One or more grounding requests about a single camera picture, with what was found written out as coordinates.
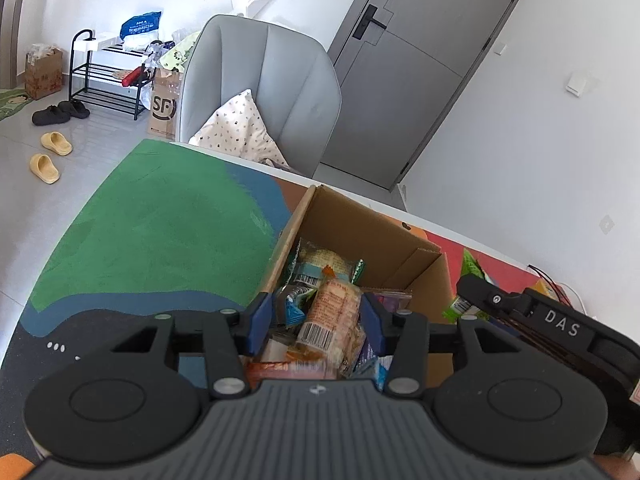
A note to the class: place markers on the person's right forearm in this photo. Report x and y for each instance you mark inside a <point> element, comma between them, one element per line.
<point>622,467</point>

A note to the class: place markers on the yellow slipper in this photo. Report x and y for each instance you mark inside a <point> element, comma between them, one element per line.
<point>56,142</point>
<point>45,167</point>

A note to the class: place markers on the orange white snack packet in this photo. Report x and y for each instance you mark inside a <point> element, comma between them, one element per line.
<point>332,315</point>

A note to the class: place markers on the white wall switch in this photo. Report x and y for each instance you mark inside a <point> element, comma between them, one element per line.
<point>577,84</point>

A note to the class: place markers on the black metal shoe rack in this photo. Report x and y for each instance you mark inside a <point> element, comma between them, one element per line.
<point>95,80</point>

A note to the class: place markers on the green snack packet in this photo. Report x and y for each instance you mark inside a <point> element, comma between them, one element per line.
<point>465,280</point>

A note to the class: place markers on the green patterned cushion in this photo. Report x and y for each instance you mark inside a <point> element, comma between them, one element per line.
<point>177,52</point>

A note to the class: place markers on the pile of mixed snack packets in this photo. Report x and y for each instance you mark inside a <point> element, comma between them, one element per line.
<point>310,270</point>

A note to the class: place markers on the small printed cardboard box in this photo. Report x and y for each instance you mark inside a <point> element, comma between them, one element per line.
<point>44,75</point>

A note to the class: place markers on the green cartoon floor rug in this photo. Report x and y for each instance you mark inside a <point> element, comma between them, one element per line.
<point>11,102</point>

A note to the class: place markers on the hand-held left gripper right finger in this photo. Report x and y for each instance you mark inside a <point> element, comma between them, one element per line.
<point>372,320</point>

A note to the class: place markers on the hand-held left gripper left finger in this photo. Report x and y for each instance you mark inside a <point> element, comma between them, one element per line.
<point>260,317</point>

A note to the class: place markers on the grey upholstered chair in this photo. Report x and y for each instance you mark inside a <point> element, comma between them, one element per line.
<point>270,85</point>

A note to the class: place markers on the grey room door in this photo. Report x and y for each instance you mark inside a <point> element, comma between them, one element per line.
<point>420,75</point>

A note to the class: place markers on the black slipper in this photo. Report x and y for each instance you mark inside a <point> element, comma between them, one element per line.
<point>50,116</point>
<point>75,108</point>

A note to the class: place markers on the brown printed paper bag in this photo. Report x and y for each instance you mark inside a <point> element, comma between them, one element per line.
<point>164,105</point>

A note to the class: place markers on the red folded umbrella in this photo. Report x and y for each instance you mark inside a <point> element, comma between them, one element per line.
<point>135,76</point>

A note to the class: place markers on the blue plastic bag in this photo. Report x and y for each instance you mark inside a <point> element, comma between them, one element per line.
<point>141,25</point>

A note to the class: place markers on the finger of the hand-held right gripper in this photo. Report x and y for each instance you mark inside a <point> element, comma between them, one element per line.
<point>487,295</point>

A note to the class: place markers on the white wall socket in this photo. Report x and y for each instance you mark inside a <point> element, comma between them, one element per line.
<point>607,224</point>

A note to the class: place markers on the white patterned pillow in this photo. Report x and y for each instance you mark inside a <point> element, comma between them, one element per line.
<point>240,130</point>

